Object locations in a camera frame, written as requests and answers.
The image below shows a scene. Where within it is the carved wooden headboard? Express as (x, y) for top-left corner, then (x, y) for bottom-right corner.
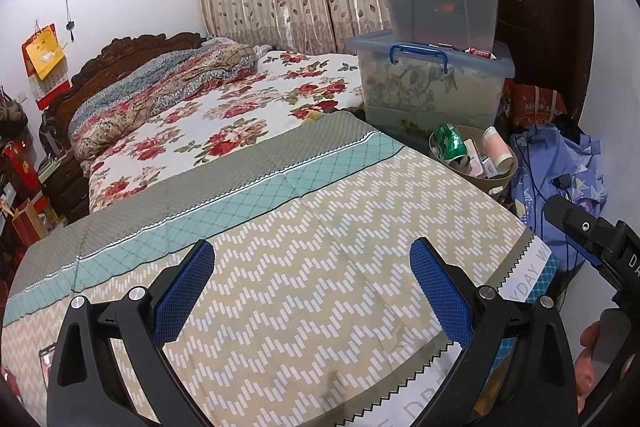
(39, 32), (208, 148)

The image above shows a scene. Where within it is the black cable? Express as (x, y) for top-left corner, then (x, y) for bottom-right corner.
(517, 127), (576, 233)

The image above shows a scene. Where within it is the pink paper cup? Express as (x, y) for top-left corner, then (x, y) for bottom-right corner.
(481, 127), (519, 178)

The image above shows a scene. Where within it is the black backpack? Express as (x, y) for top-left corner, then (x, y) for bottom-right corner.
(39, 114), (63, 158)

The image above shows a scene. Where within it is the orange plastic bag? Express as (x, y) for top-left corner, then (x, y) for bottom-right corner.
(501, 79), (568, 130)

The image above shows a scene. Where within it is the blue patterned clothing pile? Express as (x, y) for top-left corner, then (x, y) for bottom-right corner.
(509, 122), (610, 275)

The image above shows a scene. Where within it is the folded patterned quilt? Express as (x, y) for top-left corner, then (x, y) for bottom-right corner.
(69, 38), (261, 160)

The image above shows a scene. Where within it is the brown yellow cardboard box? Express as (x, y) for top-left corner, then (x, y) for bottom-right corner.
(477, 155), (501, 178)

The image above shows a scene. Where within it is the dark wooden nightstand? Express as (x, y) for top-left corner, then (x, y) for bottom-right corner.
(37, 152), (91, 223)

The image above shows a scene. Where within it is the chevron patterned tablecloth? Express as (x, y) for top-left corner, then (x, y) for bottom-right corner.
(0, 109), (561, 427)

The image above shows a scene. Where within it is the clear storage box blue handle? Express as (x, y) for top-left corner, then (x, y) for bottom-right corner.
(347, 31), (516, 142)

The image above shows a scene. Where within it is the person's right hand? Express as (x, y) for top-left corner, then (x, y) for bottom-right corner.
(574, 322), (601, 414)

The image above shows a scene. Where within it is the beige wastebasket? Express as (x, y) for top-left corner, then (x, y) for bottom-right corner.
(428, 124), (519, 204)

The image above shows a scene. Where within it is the floral bed sheet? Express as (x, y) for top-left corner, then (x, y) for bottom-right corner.
(87, 49), (368, 215)

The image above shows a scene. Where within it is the red gift bag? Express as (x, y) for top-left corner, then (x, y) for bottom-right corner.
(0, 139), (41, 208)

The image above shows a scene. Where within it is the red yellow wall calendar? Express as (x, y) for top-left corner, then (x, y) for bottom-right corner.
(21, 24), (71, 110)

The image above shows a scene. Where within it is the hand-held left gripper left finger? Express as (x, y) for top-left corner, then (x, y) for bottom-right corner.
(46, 238), (216, 427)

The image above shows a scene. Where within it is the crushed green can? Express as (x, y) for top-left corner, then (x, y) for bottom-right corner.
(433, 123), (469, 164)

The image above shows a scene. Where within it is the brown handbag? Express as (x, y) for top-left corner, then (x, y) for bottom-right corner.
(0, 89), (28, 140)

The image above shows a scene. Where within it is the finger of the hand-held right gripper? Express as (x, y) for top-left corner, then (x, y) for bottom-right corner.
(567, 234), (608, 270)
(544, 196), (620, 253)

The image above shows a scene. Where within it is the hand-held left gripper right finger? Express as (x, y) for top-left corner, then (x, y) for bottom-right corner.
(409, 237), (581, 427)

